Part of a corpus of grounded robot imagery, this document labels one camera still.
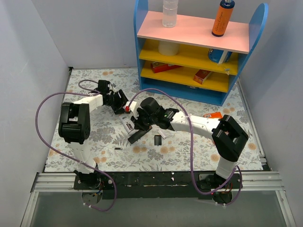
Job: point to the clear plastic bottle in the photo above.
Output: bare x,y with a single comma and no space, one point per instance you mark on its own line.
170,8

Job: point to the white battery cover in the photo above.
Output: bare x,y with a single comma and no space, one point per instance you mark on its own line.
162,133

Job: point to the orange battery pack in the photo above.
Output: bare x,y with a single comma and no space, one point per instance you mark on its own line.
216,115

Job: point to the floral patterned table mat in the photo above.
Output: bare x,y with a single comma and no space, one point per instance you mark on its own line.
107,132

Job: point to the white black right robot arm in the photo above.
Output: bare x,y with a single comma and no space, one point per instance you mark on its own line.
228,136

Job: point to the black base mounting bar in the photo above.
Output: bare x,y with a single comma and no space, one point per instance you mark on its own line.
180,184

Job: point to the orange cylindrical bottle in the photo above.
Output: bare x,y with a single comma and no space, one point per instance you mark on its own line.
222,17

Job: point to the orange red small box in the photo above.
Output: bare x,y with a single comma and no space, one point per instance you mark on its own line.
201,76

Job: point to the blue yellow pink shelf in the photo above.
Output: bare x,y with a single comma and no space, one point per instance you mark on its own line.
193,34

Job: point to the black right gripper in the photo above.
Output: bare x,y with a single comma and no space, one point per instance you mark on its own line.
141,118

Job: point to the black remote control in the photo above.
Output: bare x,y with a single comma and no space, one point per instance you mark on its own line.
137,135

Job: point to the black battery cover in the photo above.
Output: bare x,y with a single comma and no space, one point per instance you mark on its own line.
157,140

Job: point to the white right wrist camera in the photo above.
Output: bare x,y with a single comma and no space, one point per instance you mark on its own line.
129,105

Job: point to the red flat box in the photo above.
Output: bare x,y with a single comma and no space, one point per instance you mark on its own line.
158,67

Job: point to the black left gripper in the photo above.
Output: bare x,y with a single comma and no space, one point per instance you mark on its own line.
119,102

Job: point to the white remote control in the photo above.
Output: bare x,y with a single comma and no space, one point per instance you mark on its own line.
127,123

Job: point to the white paper roll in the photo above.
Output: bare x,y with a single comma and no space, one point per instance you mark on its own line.
168,48

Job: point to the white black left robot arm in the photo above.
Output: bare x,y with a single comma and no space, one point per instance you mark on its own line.
74,127

